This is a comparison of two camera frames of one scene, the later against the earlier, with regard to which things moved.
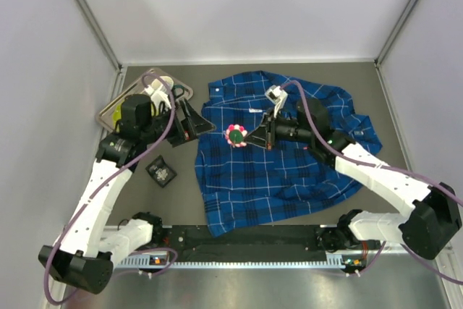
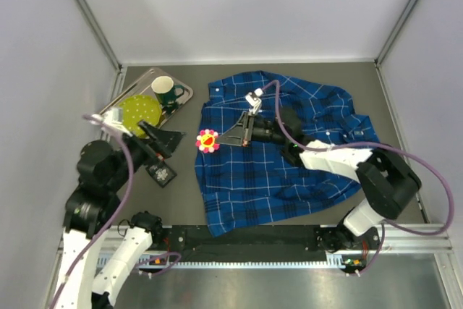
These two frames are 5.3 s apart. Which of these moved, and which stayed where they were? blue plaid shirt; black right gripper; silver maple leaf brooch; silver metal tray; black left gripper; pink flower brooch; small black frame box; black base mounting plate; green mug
Moved: black right gripper; pink flower brooch; black left gripper
Stayed: silver maple leaf brooch; small black frame box; blue plaid shirt; silver metal tray; black base mounting plate; green mug
